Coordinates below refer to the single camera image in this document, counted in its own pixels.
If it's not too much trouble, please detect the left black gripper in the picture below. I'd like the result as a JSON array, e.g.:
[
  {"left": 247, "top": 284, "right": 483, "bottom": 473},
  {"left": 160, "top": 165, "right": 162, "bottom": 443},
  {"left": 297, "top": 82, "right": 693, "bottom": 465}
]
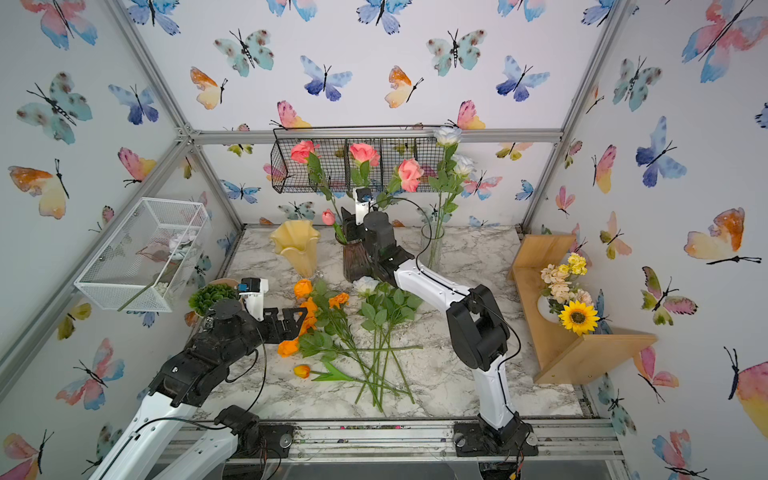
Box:
[{"left": 221, "top": 304, "right": 307, "bottom": 368}]

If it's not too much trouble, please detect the pink tulip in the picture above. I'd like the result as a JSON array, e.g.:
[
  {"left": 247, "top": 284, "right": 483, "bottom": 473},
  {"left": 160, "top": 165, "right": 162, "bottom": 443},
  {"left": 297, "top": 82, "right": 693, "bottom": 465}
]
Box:
[{"left": 322, "top": 209, "right": 347, "bottom": 245}]

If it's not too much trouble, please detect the pink rose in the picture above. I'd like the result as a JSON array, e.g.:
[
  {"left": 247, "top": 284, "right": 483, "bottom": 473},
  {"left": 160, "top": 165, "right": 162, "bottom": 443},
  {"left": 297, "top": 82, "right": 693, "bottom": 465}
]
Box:
[{"left": 375, "top": 158, "right": 424, "bottom": 210}]

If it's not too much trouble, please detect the pink rose pair stem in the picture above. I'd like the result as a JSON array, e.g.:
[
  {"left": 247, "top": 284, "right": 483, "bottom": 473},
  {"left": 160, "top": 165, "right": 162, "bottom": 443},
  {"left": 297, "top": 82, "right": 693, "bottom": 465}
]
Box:
[{"left": 291, "top": 141, "right": 380, "bottom": 220}]

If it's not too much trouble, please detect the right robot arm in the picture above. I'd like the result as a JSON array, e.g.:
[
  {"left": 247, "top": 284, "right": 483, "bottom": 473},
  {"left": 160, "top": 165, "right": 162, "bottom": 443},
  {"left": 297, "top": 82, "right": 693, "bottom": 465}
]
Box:
[{"left": 341, "top": 204, "right": 518, "bottom": 433}]

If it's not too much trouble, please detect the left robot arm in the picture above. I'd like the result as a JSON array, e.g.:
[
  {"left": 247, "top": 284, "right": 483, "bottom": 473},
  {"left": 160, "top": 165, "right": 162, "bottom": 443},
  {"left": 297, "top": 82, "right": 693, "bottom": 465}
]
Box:
[{"left": 90, "top": 299, "right": 308, "bottom": 479}]

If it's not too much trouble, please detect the orange ranunculus flower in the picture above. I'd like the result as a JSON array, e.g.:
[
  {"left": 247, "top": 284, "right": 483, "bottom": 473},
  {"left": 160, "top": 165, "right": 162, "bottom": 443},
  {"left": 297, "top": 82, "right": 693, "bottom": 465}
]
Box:
[{"left": 277, "top": 339, "right": 300, "bottom": 358}]

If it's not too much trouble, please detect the purple glass vase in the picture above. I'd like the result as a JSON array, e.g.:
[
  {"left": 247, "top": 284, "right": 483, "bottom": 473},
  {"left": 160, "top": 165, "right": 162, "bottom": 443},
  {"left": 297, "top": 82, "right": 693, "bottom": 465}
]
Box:
[{"left": 342, "top": 240, "right": 372, "bottom": 283}]

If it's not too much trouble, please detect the orange tulip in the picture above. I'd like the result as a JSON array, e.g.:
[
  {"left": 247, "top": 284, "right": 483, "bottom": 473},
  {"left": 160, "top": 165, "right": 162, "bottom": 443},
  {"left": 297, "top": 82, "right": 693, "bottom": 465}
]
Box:
[{"left": 294, "top": 362, "right": 360, "bottom": 383}]

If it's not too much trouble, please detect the orange rose flower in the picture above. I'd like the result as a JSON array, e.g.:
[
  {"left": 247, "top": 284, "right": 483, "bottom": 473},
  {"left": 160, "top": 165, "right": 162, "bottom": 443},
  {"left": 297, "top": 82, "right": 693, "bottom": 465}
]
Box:
[{"left": 293, "top": 279, "right": 313, "bottom": 300}]

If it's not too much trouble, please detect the yellow ruffled vase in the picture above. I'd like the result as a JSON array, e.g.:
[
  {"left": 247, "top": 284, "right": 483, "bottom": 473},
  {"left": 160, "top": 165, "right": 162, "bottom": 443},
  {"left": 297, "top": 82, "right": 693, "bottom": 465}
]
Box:
[{"left": 270, "top": 220, "right": 320, "bottom": 279}]

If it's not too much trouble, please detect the orange carnation flower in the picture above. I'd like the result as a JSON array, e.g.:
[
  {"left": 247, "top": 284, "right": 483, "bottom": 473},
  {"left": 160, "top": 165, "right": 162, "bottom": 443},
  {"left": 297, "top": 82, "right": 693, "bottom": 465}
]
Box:
[{"left": 328, "top": 292, "right": 350, "bottom": 309}]

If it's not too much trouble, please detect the potted green succulent plant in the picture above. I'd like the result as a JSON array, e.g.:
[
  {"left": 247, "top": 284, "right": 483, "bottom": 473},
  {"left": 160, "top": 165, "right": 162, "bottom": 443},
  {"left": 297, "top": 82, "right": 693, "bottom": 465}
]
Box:
[{"left": 185, "top": 279, "right": 239, "bottom": 325}]

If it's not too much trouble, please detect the clear glass vase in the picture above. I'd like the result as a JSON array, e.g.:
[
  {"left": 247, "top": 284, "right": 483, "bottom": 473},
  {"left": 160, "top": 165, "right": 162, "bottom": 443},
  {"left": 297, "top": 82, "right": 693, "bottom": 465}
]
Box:
[{"left": 419, "top": 222, "right": 445, "bottom": 272}]

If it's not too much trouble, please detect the sunflower bouquet in vase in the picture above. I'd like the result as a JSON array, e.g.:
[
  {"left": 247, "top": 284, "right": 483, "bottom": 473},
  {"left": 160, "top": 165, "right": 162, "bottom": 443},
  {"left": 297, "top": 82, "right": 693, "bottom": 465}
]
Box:
[{"left": 537, "top": 252, "right": 602, "bottom": 336}]

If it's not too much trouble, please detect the wooden corner shelf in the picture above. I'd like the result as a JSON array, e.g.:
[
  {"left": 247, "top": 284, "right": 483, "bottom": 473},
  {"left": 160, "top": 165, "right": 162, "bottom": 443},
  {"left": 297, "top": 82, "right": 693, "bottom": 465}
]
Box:
[{"left": 508, "top": 234, "right": 657, "bottom": 385}]

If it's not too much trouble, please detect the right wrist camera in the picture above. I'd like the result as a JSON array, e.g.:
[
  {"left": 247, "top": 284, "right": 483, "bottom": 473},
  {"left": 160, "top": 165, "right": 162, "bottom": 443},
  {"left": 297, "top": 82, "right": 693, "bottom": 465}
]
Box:
[{"left": 353, "top": 187, "right": 375, "bottom": 225}]

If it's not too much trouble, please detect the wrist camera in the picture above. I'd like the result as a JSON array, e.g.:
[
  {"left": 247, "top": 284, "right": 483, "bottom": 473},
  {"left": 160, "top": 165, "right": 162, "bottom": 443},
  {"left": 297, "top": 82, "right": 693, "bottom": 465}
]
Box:
[
  {"left": 238, "top": 277, "right": 269, "bottom": 322},
  {"left": 353, "top": 187, "right": 375, "bottom": 225}
]

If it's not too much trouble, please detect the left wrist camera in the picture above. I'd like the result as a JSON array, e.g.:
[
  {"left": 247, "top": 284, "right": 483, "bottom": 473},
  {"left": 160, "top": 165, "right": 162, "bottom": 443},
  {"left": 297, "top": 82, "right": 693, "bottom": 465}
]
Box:
[{"left": 238, "top": 277, "right": 269, "bottom": 322}]

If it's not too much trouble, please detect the black wire wall basket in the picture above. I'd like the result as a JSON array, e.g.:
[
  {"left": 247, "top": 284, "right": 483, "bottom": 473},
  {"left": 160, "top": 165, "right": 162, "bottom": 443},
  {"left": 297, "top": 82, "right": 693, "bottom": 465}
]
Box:
[{"left": 264, "top": 123, "right": 445, "bottom": 196}]

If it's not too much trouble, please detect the white mesh wall basket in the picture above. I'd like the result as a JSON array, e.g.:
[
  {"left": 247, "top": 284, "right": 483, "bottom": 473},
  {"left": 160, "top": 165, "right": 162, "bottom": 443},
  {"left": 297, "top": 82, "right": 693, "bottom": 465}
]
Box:
[{"left": 74, "top": 197, "right": 210, "bottom": 313}]

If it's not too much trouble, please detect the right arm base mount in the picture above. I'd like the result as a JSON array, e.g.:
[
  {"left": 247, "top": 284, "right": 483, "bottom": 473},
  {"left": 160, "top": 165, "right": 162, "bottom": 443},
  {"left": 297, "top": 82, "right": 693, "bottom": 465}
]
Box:
[{"left": 453, "top": 414, "right": 539, "bottom": 457}]

